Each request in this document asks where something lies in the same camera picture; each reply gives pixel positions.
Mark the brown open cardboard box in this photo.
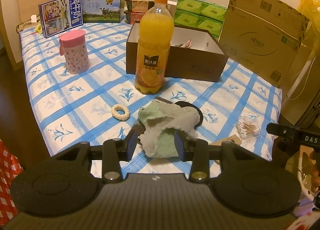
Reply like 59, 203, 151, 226
125, 21, 229, 83

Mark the cream hair scrunchie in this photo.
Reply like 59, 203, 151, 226
111, 104, 130, 121

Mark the green tissue pack bundle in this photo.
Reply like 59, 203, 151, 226
174, 0, 227, 40

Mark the green meadow milk box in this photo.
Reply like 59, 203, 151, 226
82, 0, 125, 23

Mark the large tan cardboard carton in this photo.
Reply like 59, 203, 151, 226
219, 0, 310, 87

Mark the person right hand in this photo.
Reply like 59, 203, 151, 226
302, 152, 319, 194

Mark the orange snack box stack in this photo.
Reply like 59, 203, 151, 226
124, 0, 155, 25

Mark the blue milk carton box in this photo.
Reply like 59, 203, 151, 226
39, 0, 84, 38

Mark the brown paper tag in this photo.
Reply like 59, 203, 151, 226
210, 135, 242, 146

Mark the blue checked bed sheet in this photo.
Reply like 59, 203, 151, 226
19, 18, 283, 178

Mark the yellow plastic bag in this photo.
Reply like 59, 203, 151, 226
298, 0, 320, 32

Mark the orange juice bottle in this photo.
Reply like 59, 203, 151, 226
135, 0, 174, 94

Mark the pink lidded cup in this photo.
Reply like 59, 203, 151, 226
59, 29, 90, 74

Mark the white floor fan pole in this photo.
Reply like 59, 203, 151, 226
286, 27, 318, 101

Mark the green grey cloth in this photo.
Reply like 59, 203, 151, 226
138, 100, 198, 158

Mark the black round pad red centre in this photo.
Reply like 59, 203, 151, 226
175, 100, 204, 128

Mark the cotton swabs bag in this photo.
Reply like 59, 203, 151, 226
236, 116, 260, 139

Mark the red checked bag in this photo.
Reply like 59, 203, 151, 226
0, 141, 23, 226

